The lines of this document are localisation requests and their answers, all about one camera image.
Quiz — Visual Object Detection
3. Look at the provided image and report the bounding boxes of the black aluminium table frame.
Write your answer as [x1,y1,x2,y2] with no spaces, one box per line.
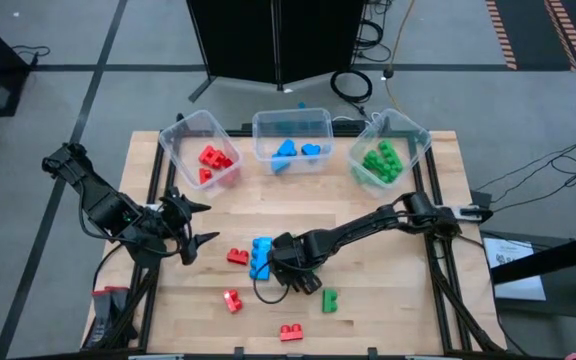
[80,127,507,356]

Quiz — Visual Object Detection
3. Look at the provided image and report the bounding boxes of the red-topped black device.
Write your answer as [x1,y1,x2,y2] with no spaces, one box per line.
[85,285,139,349]

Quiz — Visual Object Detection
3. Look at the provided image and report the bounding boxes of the dark grey desk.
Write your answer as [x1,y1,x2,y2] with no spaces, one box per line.
[480,230,576,321]

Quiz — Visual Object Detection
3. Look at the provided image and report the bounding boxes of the black partition panel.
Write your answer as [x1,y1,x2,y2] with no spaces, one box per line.
[186,0,369,104]

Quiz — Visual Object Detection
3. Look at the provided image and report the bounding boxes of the black white connector box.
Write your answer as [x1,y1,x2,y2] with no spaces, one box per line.
[460,202,495,225]

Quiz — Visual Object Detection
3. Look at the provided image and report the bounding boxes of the long blue toy block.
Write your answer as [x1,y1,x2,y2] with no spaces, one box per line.
[249,236,274,281]

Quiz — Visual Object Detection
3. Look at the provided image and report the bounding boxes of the yellow cable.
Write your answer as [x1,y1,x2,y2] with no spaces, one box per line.
[384,0,417,114]

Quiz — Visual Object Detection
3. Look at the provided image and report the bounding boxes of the clear plastic bin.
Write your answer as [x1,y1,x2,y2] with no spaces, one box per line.
[251,107,335,176]
[347,107,433,197]
[158,109,244,192]

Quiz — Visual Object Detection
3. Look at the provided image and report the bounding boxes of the black floor cables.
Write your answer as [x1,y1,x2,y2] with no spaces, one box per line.
[472,139,576,214]

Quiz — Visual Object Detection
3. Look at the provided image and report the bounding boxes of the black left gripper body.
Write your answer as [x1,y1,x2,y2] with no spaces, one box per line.
[140,199,192,261]

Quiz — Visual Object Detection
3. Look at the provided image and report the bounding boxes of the black cable bundle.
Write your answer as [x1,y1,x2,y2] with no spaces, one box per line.
[355,0,394,64]

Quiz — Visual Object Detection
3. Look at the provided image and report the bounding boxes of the black floor cable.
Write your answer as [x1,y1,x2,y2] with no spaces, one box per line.
[11,44,52,69]

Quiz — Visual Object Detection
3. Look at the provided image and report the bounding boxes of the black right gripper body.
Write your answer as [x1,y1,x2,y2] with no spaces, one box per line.
[280,233,327,274]

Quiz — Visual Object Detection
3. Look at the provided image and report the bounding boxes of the black cable coil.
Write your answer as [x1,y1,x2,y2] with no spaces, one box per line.
[329,68,374,105]

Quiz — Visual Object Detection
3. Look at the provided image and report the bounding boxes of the white paper sheet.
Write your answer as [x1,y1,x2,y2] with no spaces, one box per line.
[482,237,548,302]

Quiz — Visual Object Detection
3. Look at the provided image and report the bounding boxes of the black diagonal beam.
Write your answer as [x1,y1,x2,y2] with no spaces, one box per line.
[489,228,576,301]

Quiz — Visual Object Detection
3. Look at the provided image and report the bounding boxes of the black camera cable loop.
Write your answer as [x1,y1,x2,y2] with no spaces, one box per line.
[251,277,292,305]

